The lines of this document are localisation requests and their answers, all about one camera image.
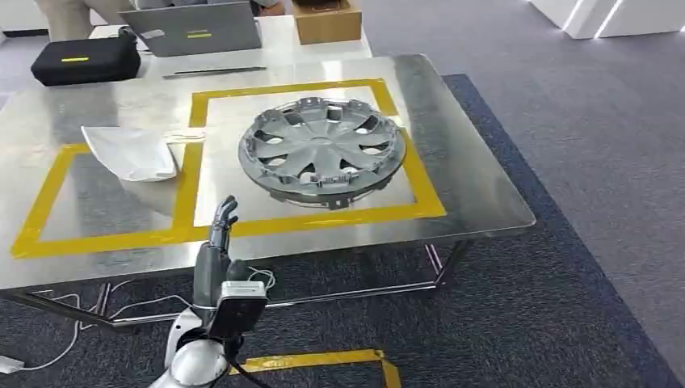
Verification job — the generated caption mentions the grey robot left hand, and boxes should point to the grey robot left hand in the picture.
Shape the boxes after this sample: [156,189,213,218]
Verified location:
[191,195,251,313]

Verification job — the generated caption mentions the white plastic bag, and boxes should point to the white plastic bag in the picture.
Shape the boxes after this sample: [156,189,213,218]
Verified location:
[80,124,208,183]

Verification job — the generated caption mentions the silver wheel hubcap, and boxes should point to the silver wheel hubcap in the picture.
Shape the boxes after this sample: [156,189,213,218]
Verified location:
[237,96,408,212]

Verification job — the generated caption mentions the thin dark bar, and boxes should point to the thin dark bar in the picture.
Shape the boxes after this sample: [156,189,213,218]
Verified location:
[162,65,268,80]

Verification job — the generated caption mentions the black case with yellow stripe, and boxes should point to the black case with yellow stripe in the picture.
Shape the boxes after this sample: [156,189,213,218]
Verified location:
[30,33,143,88]

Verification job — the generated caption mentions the grey laptop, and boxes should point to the grey laptop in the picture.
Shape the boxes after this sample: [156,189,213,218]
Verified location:
[117,1,264,58]

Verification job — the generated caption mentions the seated person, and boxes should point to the seated person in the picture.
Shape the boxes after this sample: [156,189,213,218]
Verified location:
[250,0,288,17]

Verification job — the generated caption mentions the cardboard box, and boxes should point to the cardboard box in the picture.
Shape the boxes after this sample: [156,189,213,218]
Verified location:
[291,0,364,47]

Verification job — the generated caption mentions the steel table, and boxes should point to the steel table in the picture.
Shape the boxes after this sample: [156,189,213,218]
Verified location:
[0,53,538,337]

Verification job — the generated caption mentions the standing person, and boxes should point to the standing person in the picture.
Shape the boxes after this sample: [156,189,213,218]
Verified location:
[33,0,136,43]

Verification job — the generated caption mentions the white lit partition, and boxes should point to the white lit partition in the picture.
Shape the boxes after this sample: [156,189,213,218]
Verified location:
[527,0,685,40]

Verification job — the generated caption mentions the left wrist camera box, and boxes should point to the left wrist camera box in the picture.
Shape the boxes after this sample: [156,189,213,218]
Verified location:
[207,280,269,342]

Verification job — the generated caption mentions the white floor cable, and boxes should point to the white floor cable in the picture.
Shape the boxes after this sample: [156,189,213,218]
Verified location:
[21,291,82,373]
[107,266,277,323]

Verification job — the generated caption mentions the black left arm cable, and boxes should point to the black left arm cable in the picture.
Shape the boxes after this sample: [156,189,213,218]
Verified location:
[221,335,275,388]

